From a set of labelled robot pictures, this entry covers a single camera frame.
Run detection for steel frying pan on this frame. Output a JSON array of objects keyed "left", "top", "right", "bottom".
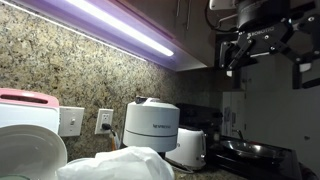
[{"left": 219, "top": 139, "right": 288, "bottom": 162}]

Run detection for black stove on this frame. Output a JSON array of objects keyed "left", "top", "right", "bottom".
[{"left": 206, "top": 134, "right": 303, "bottom": 180}]

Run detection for white plastic bag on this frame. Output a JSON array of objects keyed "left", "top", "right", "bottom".
[{"left": 55, "top": 145, "right": 175, "bottom": 180}]

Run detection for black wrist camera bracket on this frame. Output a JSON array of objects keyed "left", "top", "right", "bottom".
[{"left": 289, "top": 1, "right": 320, "bottom": 38}]

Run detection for black and white coffee machine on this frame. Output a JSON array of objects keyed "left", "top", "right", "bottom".
[{"left": 122, "top": 95, "right": 181, "bottom": 158}]

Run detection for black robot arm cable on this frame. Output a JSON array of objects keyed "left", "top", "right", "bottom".
[{"left": 203, "top": 3, "right": 241, "bottom": 34}]

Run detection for under-cabinet light strip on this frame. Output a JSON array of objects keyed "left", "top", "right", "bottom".
[{"left": 64, "top": 0, "right": 175, "bottom": 58}]

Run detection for white two-slot toaster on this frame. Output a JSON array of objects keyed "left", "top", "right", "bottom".
[{"left": 164, "top": 125, "right": 208, "bottom": 172}]

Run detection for white light switch plate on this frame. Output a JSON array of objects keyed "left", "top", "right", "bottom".
[{"left": 58, "top": 106, "right": 85, "bottom": 138}]

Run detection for white door with papers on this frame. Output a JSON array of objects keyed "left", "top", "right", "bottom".
[{"left": 221, "top": 89, "right": 248, "bottom": 138}]

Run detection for black plug with cable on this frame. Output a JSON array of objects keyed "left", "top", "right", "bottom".
[{"left": 100, "top": 122, "right": 120, "bottom": 151}]

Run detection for wooden wall cabinets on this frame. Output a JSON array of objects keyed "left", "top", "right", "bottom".
[{"left": 124, "top": 0, "right": 218, "bottom": 70}]

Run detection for pink-topped white appliance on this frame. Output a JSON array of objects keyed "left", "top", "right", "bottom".
[{"left": 0, "top": 87, "right": 60, "bottom": 134}]

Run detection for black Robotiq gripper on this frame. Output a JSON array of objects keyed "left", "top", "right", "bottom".
[{"left": 218, "top": 19, "right": 320, "bottom": 90}]

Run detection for white wall outlet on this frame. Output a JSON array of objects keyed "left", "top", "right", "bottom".
[{"left": 94, "top": 108, "right": 115, "bottom": 136}]

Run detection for white bowl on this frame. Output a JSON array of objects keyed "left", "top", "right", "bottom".
[{"left": 0, "top": 124, "right": 68, "bottom": 180}]

